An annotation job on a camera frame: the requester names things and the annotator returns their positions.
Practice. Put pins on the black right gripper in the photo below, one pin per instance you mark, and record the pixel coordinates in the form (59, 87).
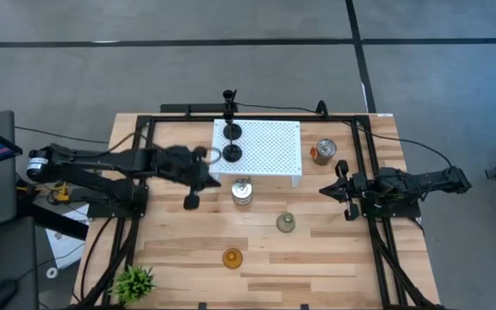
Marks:
(356, 190)

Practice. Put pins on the small green artificial plant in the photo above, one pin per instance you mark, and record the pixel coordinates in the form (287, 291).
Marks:
(132, 285)

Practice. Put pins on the white tape roll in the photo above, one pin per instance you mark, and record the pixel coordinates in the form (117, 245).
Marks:
(48, 272)

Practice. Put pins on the black aluminium table frame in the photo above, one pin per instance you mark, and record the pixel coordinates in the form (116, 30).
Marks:
(274, 117)

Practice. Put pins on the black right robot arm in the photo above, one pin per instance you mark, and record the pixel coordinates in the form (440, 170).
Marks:
(416, 180)

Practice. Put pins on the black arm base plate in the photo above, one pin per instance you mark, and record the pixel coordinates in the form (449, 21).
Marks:
(390, 211)
(110, 211)

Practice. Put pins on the amber glass candle holder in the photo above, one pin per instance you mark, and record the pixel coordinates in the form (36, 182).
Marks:
(232, 258)

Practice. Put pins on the white paper sheet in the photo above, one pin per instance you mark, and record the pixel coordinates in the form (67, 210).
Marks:
(65, 249)

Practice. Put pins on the black flat floor bar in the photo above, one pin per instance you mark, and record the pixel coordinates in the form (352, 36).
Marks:
(192, 108)

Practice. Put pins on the tall black candlestick holder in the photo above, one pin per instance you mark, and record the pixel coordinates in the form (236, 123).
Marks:
(232, 153)
(233, 132)

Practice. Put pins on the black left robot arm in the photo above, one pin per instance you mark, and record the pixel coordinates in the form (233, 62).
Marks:
(101, 161)

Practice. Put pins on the clear glass candle holder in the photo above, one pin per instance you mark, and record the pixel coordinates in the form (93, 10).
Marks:
(242, 194)

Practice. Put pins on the black table leg beam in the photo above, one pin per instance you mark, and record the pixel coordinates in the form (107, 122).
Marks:
(54, 220)

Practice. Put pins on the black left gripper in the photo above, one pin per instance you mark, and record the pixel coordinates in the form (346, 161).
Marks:
(183, 165)

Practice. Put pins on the white perforated metal shelf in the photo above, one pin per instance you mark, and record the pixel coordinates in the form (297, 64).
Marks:
(269, 148)

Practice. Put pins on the grey desk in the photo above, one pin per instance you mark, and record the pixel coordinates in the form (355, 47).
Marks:
(15, 258)

